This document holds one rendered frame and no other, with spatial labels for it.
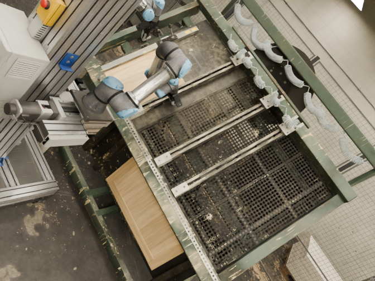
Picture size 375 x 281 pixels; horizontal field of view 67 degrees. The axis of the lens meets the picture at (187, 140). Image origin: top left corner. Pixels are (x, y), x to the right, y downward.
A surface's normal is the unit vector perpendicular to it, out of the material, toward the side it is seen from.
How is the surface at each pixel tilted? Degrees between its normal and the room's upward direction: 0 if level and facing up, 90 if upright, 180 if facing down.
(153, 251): 90
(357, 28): 90
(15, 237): 0
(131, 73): 52
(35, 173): 0
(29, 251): 0
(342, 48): 90
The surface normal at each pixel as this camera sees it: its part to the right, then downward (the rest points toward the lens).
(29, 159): 0.73, -0.57
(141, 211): -0.47, 0.01
